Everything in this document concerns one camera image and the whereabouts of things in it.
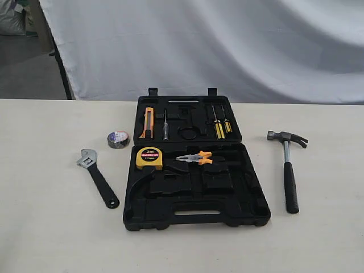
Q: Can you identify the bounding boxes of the grey sack in background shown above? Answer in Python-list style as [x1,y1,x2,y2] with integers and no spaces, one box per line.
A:
[1,0,25,36]

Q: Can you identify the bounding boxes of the white backdrop cloth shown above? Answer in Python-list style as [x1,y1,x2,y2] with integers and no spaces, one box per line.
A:
[40,1,363,104]

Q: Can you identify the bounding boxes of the orange utility knife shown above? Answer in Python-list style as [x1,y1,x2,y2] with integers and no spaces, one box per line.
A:
[140,107,154,139]

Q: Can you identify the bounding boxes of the adjustable wrench black handle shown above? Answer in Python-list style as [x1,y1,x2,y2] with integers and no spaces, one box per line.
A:
[76,148,120,209]

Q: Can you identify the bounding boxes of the black plastic tool case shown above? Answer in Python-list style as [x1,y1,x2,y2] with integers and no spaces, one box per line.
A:
[123,88,271,231]

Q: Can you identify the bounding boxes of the clear test pen screwdriver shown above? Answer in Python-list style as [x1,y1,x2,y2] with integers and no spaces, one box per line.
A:
[163,109,168,140]

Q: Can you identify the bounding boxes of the black backdrop stand pole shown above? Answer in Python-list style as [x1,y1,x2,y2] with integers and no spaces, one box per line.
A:
[38,1,75,100]

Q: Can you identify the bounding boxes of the orange handled pliers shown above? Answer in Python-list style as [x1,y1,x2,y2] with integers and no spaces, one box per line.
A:
[175,151,213,165]

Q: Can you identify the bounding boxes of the yellow tape measure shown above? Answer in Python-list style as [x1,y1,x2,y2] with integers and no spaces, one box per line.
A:
[135,147,163,171]

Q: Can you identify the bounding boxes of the claw hammer black grip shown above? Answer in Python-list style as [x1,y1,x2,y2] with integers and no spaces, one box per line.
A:
[267,130,309,214]

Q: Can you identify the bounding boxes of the black electrical tape roll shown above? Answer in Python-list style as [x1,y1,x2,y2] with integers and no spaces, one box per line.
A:
[107,130,130,149]

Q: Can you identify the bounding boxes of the green white box background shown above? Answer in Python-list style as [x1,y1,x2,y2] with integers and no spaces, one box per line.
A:
[23,5,38,37]

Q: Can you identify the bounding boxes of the small yellow black screwdriver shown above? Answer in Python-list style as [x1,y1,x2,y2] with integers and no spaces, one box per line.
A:
[221,105,232,134]

